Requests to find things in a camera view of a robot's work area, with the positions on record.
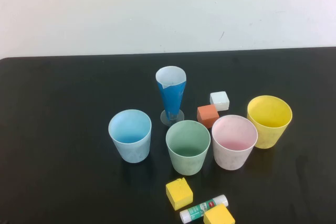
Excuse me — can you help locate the light blue plastic cup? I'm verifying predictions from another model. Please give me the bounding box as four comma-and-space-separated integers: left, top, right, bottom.
108, 109, 152, 164

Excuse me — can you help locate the pink plastic cup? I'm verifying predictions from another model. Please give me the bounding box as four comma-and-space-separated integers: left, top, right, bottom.
211, 114, 258, 171

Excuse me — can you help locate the yellow plastic cup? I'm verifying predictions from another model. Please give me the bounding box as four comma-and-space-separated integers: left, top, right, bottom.
246, 95, 293, 150

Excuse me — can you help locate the blue cone glass clear base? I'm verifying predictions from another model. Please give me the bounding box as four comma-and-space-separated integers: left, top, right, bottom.
155, 66, 187, 126

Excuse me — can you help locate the orange cube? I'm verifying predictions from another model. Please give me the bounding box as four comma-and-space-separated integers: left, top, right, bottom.
196, 104, 220, 129

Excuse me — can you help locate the white cube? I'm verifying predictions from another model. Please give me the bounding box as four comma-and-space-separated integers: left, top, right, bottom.
209, 91, 230, 112

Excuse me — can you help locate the green plastic cup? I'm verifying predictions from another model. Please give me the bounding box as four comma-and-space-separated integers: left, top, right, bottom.
165, 120, 212, 176

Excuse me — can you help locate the yellow cube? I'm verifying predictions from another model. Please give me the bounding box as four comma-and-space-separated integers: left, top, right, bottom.
165, 177, 194, 211
203, 203, 236, 224

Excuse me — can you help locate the white glue stick green label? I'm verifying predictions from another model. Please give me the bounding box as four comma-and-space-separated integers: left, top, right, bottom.
179, 194, 229, 222

